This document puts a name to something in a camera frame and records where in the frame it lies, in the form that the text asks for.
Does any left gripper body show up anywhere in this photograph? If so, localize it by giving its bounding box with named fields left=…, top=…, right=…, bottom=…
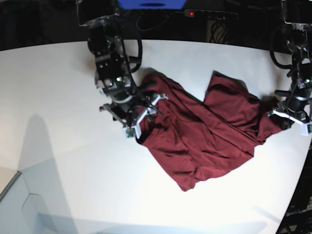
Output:
left=267, top=89, right=312, bottom=130

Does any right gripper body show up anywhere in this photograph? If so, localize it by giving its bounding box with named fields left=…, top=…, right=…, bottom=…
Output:
left=99, top=90, right=168, bottom=129

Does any dark red t-shirt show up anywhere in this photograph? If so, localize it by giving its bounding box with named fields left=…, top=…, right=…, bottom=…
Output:
left=137, top=71, right=282, bottom=191

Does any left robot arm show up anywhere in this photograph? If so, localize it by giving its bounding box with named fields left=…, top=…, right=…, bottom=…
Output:
left=268, top=0, right=312, bottom=136

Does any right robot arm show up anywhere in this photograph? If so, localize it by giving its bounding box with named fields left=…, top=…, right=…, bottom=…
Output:
left=76, top=0, right=165, bottom=129

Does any blue box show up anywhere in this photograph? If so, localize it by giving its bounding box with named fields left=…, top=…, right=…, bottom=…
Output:
left=117, top=0, right=186, bottom=10

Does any black power strip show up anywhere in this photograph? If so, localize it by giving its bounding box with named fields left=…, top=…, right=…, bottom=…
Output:
left=183, top=9, right=238, bottom=20

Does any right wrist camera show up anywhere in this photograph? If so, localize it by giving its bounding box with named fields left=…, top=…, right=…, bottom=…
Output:
left=123, top=125, right=141, bottom=139

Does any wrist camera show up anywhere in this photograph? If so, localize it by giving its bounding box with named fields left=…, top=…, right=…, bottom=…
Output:
left=123, top=125, right=141, bottom=139
left=300, top=122, right=312, bottom=136

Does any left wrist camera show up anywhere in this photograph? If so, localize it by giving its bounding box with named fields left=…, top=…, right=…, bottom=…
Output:
left=300, top=122, right=312, bottom=136

